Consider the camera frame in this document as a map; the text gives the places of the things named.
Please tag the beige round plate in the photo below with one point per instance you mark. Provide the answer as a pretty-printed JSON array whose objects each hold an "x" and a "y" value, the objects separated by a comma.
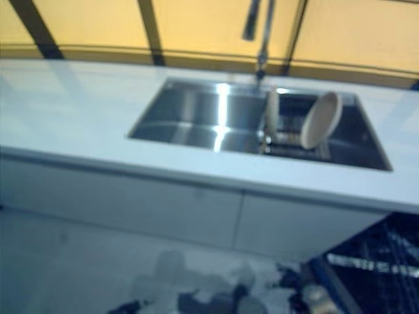
[
  {"x": 272, "y": 111},
  {"x": 322, "y": 121}
]

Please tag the open black dishwasher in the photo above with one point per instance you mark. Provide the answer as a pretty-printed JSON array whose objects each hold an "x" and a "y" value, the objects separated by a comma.
[{"x": 347, "y": 294}]

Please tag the stainless steel sink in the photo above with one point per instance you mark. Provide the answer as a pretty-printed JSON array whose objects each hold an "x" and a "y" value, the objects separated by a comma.
[{"x": 196, "y": 111}]

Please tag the black steel dish rack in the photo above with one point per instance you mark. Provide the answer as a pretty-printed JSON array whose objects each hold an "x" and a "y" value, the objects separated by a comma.
[{"x": 289, "y": 137}]

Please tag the white glossy cabinet door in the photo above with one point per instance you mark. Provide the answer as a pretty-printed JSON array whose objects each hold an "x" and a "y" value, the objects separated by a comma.
[
  {"x": 294, "y": 225},
  {"x": 114, "y": 202}
]

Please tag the chrome pull-out faucet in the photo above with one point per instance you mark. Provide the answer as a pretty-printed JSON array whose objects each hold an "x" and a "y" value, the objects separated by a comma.
[{"x": 268, "y": 32}]

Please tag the dark window frame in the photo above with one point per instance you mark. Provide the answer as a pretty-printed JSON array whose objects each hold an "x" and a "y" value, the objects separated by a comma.
[{"x": 39, "y": 29}]

